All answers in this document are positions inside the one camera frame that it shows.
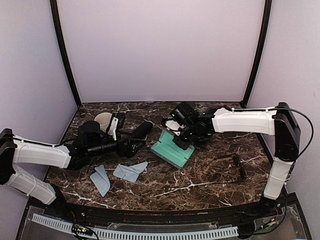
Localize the grey glasses case green lining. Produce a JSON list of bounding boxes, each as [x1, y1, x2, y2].
[[150, 130, 195, 169]]

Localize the blue cleaning cloth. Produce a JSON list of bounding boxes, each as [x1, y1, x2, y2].
[[113, 161, 148, 183], [90, 165, 111, 198]]

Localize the dark sunglasses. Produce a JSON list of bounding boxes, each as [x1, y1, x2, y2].
[[206, 153, 247, 185]]

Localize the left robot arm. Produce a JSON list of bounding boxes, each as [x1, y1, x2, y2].
[[0, 120, 153, 218]]

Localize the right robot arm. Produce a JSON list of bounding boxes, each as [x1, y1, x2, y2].
[[170, 102, 302, 217]]

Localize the cream paper cup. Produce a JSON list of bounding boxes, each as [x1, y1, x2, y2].
[[94, 112, 113, 132]]

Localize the folded blue cleaning cloth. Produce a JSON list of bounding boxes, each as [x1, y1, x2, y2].
[[90, 165, 111, 198]]

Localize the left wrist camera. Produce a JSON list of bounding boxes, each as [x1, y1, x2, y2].
[[106, 112, 126, 141]]

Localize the right black frame post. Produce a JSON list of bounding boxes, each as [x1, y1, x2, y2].
[[240, 0, 273, 108]]

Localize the black frame post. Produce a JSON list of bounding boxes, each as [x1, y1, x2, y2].
[[49, 0, 82, 108], [240, 0, 273, 108]]

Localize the black front rail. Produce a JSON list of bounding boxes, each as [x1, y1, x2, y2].
[[27, 193, 298, 226]]

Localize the white slotted cable duct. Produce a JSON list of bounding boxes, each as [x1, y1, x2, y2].
[[31, 213, 239, 240]]

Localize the left black frame post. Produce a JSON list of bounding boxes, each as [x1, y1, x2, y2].
[[49, 0, 82, 108]]

